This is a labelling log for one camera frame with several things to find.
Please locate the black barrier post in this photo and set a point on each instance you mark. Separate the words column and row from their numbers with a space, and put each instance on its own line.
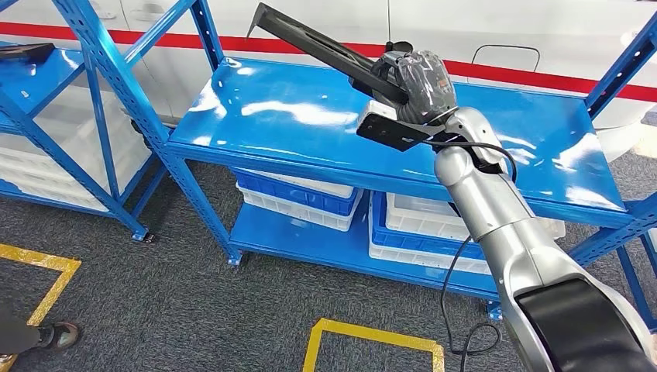
column 400, row 46

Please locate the long black plastic part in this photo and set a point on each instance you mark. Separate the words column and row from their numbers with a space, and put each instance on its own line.
column 308, row 40
column 25, row 51

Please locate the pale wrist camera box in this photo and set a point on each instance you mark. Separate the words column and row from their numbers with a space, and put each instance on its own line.
column 380, row 109

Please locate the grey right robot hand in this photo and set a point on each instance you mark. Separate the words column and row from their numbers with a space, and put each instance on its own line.
column 426, row 82

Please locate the blue plastic bin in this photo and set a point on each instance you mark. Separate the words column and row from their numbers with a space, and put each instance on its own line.
column 287, row 197
column 410, row 245

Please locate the person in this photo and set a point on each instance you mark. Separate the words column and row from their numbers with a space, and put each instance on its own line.
column 56, row 336

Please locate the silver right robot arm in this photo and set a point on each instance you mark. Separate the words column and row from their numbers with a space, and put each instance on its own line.
column 487, row 205

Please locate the white plastic bin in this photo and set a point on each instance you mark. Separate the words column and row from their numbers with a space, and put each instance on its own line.
column 51, row 179
column 123, row 133
column 308, row 186
column 292, row 213
column 410, row 259
column 421, row 218

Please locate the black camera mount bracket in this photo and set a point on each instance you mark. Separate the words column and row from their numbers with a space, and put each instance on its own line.
column 385, row 131

